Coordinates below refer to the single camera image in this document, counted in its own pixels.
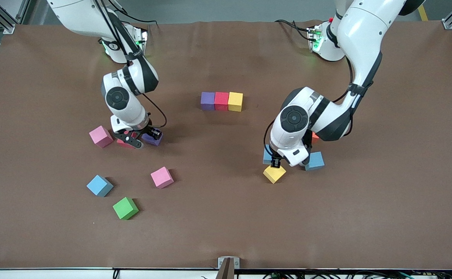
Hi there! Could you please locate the purple foam block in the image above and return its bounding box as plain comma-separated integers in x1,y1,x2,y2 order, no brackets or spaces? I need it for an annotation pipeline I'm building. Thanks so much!
141,132,164,147
201,91,216,112

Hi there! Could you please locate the yellow foam block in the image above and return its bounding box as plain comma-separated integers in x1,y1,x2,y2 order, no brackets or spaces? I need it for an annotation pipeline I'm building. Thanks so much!
228,91,244,112
263,164,287,184

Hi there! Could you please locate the red foam block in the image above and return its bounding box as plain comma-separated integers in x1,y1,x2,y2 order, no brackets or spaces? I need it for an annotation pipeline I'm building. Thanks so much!
117,130,138,150
214,92,229,112

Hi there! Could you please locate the pink foam block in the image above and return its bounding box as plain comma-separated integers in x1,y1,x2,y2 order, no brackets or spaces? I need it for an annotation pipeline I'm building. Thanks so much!
150,166,174,189
89,125,114,149

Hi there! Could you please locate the brown table mat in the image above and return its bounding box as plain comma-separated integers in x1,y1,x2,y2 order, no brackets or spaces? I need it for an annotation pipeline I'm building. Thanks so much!
0,20,452,270

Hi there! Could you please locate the green foam block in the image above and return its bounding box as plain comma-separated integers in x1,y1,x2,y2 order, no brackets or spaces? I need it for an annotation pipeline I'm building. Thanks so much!
112,196,139,220

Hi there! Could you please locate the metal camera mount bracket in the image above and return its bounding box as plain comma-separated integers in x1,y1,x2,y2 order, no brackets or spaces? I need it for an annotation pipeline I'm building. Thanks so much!
217,257,240,279

